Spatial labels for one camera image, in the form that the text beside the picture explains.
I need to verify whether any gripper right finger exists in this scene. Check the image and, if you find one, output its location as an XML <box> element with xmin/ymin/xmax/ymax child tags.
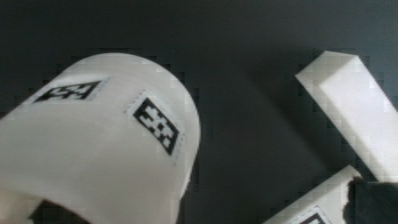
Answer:
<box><xmin>343</xmin><ymin>177</ymin><xmax>398</xmax><ymax>224</ymax></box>

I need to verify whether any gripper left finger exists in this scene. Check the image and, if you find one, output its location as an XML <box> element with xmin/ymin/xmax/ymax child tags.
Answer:
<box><xmin>28</xmin><ymin>201</ymin><xmax>89</xmax><ymax>224</ymax></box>

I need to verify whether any white lamp base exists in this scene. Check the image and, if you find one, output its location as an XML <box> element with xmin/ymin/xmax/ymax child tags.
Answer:
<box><xmin>263</xmin><ymin>166</ymin><xmax>360</xmax><ymax>224</ymax></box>

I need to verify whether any white lamp shade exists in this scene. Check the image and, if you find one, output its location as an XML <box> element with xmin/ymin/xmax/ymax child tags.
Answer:
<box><xmin>0</xmin><ymin>53</ymin><xmax>200</xmax><ymax>224</ymax></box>

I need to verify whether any white frame wall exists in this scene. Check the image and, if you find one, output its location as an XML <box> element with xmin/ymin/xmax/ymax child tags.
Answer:
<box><xmin>295</xmin><ymin>51</ymin><xmax>398</xmax><ymax>183</ymax></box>

